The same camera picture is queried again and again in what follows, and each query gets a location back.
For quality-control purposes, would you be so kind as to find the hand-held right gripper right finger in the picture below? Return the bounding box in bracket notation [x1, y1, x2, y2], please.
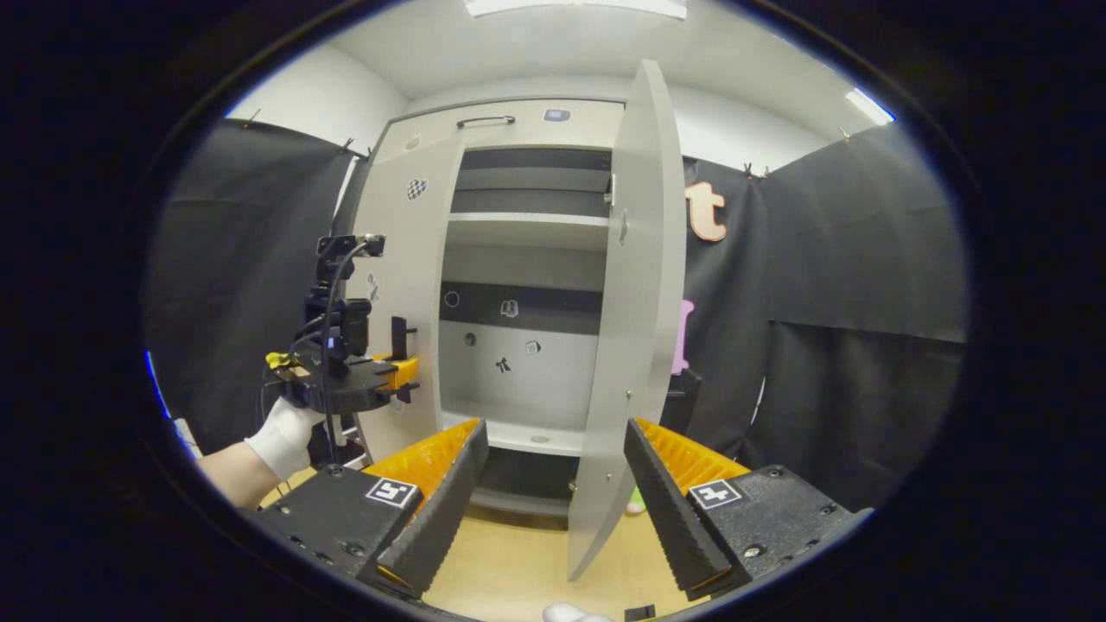
[624, 418, 874, 602]

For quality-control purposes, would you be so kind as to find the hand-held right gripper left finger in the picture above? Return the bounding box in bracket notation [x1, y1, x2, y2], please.
[255, 419, 490, 600]

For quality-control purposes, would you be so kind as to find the checkered sticker shoe cabinet door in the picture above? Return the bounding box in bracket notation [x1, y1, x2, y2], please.
[346, 130, 463, 463]

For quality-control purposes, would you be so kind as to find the beige double-door shoe cabinet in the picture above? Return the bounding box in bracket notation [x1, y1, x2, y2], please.
[346, 59, 688, 581]

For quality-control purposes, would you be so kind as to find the cube sticker shoe cabinet door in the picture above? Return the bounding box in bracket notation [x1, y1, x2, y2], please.
[566, 59, 688, 581]

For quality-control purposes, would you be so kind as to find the white cabinet shelf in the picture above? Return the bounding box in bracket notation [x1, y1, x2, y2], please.
[454, 168, 613, 194]
[439, 410, 588, 457]
[445, 213, 611, 252]

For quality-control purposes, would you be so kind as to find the beige cabinet drawer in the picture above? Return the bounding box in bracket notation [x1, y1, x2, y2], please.
[378, 98, 625, 165]

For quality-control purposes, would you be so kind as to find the black backdrop cloth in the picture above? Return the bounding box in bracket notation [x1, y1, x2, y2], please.
[143, 117, 969, 515]

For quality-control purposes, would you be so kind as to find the wide ceiling light panel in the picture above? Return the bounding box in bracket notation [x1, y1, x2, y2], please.
[464, 0, 688, 20]

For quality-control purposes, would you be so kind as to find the narrow ceiling light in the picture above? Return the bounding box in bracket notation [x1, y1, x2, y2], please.
[845, 86, 896, 127]

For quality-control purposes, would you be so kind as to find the black camera cable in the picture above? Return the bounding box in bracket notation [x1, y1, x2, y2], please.
[318, 242, 369, 441]

